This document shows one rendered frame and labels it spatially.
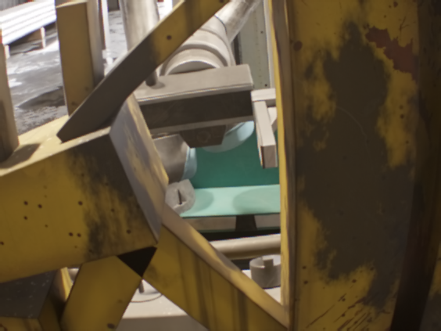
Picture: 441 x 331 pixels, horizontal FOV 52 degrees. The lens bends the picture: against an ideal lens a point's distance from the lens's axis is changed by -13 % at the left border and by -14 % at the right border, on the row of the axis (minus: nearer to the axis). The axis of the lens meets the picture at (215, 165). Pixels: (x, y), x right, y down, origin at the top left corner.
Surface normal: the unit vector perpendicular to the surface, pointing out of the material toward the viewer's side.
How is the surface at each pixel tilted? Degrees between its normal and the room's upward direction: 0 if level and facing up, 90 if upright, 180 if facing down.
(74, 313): 90
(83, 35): 90
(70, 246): 90
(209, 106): 102
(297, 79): 90
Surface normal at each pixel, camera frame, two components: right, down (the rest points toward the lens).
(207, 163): -0.06, 0.41
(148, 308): -0.13, -0.99
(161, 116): 0.04, 0.58
